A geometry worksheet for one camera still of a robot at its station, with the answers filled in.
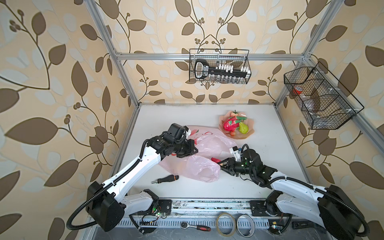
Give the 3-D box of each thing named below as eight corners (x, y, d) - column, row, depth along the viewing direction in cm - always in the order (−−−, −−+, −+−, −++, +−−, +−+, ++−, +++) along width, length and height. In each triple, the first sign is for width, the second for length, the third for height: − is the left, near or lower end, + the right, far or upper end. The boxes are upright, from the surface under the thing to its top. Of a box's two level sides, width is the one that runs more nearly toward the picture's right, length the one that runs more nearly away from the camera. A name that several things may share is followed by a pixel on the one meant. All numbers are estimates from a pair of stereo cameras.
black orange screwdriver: (152, 184, 83) (151, 183, 81) (152, 180, 85) (151, 179, 83) (179, 179, 85) (178, 178, 83) (178, 175, 87) (178, 174, 85)
